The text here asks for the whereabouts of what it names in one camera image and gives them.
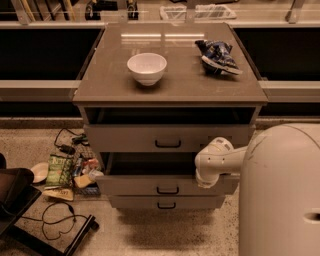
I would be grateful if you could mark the black power adapter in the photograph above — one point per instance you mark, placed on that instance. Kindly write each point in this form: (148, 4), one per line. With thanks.
(76, 139)

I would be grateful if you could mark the grey drawer cabinet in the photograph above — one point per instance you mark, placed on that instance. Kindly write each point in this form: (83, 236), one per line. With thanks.
(108, 82)

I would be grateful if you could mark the grey drawer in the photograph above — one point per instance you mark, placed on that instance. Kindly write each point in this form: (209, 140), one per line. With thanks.
(167, 129)
(166, 202)
(157, 174)

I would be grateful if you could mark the grey bottom drawer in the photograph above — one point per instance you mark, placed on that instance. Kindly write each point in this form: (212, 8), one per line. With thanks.
(166, 202)

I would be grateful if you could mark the blue chip bag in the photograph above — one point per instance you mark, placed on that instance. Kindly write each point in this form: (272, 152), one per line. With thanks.
(216, 57)

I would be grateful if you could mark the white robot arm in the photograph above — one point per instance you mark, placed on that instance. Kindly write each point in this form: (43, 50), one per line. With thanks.
(279, 198)

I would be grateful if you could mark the white plate on floor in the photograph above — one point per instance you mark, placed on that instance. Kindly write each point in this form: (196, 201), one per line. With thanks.
(40, 172)

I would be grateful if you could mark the white ceramic bowl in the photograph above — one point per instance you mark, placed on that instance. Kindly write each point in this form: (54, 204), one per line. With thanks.
(147, 68)

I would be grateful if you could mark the grey top drawer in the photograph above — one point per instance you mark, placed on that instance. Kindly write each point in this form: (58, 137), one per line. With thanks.
(167, 129)

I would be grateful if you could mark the yellow snack bag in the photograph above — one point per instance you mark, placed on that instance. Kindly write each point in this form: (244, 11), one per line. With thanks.
(64, 194)

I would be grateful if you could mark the pile of snack packages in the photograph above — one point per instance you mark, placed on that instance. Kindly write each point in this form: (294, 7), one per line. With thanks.
(85, 162)

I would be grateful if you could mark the green chip bag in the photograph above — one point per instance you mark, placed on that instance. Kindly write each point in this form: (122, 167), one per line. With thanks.
(59, 172)

